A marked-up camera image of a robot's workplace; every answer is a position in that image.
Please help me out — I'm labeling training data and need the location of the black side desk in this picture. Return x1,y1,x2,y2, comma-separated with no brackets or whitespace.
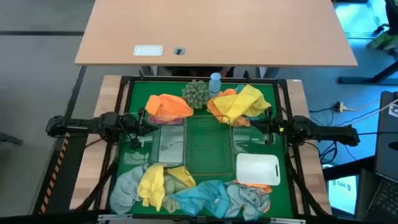
322,154,379,220

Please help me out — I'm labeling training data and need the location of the black base with hazard stripes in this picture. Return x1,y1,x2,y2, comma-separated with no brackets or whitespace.
32,124,90,216

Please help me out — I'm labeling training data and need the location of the green table mat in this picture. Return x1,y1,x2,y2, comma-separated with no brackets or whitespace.
110,80,295,218

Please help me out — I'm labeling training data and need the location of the white plastic basket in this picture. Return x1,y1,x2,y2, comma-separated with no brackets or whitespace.
235,152,281,187

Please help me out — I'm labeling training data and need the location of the copper wire basket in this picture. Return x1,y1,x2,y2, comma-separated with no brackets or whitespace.
185,114,236,177

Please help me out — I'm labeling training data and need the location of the grey furniture foot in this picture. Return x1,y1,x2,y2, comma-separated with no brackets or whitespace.
0,131,24,146

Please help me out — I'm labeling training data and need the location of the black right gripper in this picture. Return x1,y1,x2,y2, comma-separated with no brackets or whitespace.
249,106,295,146

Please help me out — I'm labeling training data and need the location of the grey-blue microfiber towel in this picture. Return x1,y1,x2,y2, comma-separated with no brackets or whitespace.
109,164,149,215
223,180,271,222

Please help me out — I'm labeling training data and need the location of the black aluminium table frame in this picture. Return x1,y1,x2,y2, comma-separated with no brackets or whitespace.
70,73,332,224

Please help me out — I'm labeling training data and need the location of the pink microfiber towel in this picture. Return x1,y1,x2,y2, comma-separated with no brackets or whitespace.
147,115,184,126

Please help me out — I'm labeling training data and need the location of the teal blue microfiber towel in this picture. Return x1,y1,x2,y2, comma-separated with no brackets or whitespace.
170,179,231,219
234,83,265,122

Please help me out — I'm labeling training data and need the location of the white floor cable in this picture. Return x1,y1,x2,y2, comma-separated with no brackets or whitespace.
340,98,398,128

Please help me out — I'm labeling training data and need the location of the yellow microfiber towel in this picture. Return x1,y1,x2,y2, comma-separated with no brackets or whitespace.
137,164,165,212
164,166,197,189
213,84,272,124

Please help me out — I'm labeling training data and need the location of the white rectangular desk plate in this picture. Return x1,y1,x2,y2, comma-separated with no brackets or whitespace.
133,45,164,57

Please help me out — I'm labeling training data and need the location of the green spiky ball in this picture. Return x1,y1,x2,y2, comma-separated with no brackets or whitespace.
181,80,211,110

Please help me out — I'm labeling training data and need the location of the white screen with SA6 text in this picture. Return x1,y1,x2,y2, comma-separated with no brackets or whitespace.
328,175,358,215

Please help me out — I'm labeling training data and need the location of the silver frame bracket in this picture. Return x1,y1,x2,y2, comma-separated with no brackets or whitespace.
269,217,307,224
98,213,134,223

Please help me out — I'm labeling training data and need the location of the person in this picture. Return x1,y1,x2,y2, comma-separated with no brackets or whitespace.
366,0,398,54

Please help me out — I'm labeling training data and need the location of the blue spray bottle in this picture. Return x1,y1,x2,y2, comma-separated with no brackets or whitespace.
208,72,223,99

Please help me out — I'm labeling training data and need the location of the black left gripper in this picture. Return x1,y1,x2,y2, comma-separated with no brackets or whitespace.
119,107,160,151

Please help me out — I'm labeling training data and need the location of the beige wooden desk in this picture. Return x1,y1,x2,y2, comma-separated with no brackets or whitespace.
75,0,359,68

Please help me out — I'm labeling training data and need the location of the black case with white sticker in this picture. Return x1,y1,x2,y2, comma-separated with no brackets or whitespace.
374,90,398,183

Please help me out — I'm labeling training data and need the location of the black laptop keyboard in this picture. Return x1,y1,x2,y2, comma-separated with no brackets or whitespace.
368,178,398,224

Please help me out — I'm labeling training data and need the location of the black desk foot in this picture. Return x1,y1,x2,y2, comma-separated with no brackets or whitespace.
338,58,398,85

